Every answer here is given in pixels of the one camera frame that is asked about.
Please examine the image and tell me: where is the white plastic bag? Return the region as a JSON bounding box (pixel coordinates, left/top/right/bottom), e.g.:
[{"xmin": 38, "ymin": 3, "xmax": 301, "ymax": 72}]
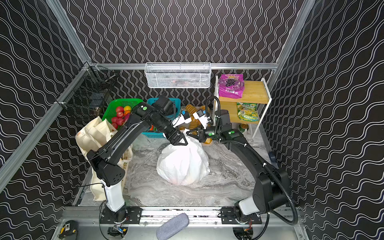
[{"xmin": 157, "ymin": 136, "xmax": 211, "ymax": 186}]

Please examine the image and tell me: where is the cream canvas tote bag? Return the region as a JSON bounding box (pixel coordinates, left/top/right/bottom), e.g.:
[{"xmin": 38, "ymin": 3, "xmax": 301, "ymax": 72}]
[{"xmin": 76, "ymin": 117, "xmax": 118, "ymax": 201}]

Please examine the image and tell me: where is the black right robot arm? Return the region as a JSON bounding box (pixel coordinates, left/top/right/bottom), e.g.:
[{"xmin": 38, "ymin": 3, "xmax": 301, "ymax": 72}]
[{"xmin": 187, "ymin": 96, "xmax": 299, "ymax": 226}]

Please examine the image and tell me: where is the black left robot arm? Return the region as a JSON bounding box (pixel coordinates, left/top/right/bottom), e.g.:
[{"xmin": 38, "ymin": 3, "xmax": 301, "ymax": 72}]
[{"xmin": 87, "ymin": 96, "xmax": 188, "ymax": 213}]

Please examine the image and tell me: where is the beige bread tray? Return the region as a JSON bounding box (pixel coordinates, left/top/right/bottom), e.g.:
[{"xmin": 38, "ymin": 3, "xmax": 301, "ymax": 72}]
[{"xmin": 178, "ymin": 106, "xmax": 214, "ymax": 147}]

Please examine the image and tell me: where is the striped bread roll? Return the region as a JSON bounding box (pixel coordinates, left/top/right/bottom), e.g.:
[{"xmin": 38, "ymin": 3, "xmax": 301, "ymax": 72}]
[{"xmin": 189, "ymin": 120, "xmax": 200, "ymax": 130}]

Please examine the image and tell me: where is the green white can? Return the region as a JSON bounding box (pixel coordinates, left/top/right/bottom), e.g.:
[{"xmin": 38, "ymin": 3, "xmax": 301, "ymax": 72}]
[{"xmin": 238, "ymin": 124, "xmax": 249, "ymax": 135}]

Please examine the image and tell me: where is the teal plastic basket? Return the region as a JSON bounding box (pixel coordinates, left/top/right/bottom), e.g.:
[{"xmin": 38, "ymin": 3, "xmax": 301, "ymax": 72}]
[{"xmin": 142, "ymin": 98, "xmax": 181, "ymax": 139}]

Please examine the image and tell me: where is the green yellow snack bag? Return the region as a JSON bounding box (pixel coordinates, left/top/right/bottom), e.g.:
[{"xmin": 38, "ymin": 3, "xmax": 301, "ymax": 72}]
[{"xmin": 237, "ymin": 103, "xmax": 260, "ymax": 122}]

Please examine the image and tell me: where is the left purple snack bag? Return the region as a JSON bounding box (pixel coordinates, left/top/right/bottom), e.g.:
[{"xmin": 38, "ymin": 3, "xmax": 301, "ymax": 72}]
[{"xmin": 218, "ymin": 74, "xmax": 245, "ymax": 99}]

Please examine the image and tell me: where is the white wooden two-tier shelf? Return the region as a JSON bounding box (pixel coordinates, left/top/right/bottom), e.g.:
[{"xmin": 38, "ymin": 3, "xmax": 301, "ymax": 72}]
[{"xmin": 214, "ymin": 76, "xmax": 272, "ymax": 139}]

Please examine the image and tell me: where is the green plastic basket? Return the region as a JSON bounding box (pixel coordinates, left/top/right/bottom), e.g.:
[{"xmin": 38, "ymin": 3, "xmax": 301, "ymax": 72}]
[{"xmin": 102, "ymin": 99, "xmax": 143, "ymax": 131}]

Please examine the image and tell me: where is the grey cloth pad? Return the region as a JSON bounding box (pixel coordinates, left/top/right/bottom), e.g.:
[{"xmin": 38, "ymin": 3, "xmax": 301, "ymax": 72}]
[{"xmin": 156, "ymin": 213, "xmax": 190, "ymax": 240}]

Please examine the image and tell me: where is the yellow black tape measure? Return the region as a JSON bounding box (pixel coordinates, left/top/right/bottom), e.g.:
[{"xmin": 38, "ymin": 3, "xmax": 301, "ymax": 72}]
[{"xmin": 58, "ymin": 220, "xmax": 79, "ymax": 240}]

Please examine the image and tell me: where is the white wire wall basket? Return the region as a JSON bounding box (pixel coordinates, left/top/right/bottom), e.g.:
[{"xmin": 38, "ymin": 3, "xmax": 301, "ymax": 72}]
[{"xmin": 145, "ymin": 62, "xmax": 212, "ymax": 89}]

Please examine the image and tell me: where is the black wire wall basket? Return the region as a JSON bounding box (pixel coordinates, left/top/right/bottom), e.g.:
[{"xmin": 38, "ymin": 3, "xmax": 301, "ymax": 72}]
[{"xmin": 57, "ymin": 64, "xmax": 117, "ymax": 122}]

